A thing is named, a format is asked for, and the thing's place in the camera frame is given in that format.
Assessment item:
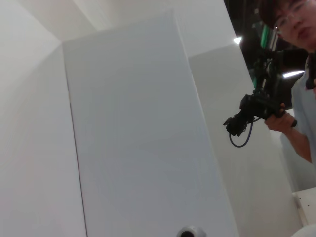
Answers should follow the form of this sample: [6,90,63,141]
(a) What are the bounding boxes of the person's hand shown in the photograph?
[264,104,297,132]

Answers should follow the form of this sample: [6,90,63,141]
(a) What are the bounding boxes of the black teleoperation handle device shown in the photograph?
[223,93,297,138]

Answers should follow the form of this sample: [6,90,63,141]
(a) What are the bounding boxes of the person's forearm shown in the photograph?
[280,124,314,164]

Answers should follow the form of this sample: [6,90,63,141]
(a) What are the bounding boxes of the person in white shirt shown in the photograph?
[260,0,316,194]

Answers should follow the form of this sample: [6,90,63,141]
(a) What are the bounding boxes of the bright strip light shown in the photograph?
[282,70,306,79]

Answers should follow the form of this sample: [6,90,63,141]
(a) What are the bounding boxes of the green background fixture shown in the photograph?
[260,23,274,50]

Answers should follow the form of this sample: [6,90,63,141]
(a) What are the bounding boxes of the person's clear eyeglasses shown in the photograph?
[273,0,312,36]

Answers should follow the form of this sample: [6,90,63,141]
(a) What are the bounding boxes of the grey round knob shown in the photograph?
[177,225,207,237]

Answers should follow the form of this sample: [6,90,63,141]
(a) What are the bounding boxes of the white partition board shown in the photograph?
[61,9,239,237]

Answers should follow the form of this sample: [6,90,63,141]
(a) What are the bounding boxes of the blue looped cable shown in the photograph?
[229,122,253,149]

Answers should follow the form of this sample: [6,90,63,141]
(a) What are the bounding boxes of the white perforated bracket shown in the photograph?
[292,189,316,237]

